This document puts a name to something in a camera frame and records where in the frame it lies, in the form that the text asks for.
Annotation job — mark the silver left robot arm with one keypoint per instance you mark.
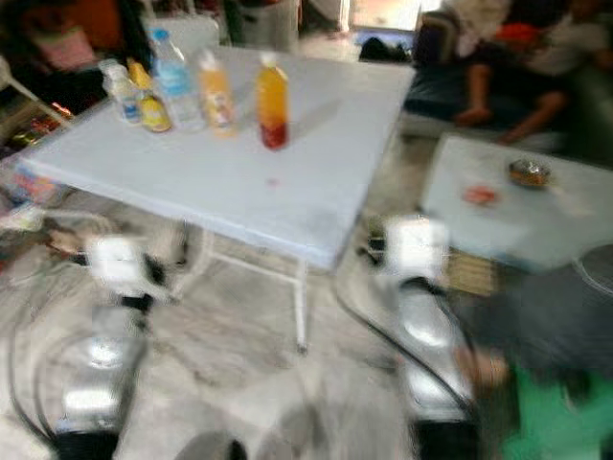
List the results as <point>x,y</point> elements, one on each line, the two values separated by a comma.
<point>101,374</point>

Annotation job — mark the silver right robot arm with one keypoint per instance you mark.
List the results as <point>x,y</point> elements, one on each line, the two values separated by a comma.
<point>426,335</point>

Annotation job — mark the white square table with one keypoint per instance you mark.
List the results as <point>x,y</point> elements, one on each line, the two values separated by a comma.
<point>249,192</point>

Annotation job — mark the small red item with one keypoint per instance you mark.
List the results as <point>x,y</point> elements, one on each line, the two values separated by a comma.
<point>481,195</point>

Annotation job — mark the yellow bottle dark label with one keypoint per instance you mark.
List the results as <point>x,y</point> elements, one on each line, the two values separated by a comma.
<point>153,110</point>

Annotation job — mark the small grey table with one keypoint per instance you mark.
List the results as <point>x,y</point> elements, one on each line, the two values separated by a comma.
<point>527,225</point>

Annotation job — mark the orange drink bottle white cap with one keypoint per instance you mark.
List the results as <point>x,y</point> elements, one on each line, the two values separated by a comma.
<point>216,98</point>

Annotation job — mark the metal bowl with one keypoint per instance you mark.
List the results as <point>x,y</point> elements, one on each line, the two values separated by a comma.
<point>529,173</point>

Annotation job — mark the orange red drink bottle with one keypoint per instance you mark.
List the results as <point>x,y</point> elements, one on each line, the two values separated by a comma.
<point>272,105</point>

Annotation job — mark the small clear water bottle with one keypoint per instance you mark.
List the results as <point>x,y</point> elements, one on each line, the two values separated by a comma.
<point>123,94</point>

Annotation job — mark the large water bottle blue cap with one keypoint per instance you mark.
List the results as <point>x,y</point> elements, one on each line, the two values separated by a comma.
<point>174,84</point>

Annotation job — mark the person in green trousers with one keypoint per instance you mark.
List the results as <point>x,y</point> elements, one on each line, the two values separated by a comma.
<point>546,335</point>

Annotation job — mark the white plastic chair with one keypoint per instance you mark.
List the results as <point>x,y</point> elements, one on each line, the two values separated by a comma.
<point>187,34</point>

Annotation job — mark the pink bag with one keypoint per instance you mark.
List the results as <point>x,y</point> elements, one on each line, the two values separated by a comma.
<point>67,50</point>

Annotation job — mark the seated person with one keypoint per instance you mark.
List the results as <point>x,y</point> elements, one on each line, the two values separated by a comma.
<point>536,57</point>

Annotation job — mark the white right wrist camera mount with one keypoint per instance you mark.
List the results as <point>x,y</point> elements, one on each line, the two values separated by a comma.
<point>417,244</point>

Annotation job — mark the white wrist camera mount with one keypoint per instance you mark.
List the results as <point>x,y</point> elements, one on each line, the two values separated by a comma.
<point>417,244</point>
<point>117,264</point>

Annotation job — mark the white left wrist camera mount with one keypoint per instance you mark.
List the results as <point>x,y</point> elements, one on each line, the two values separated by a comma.
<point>117,264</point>

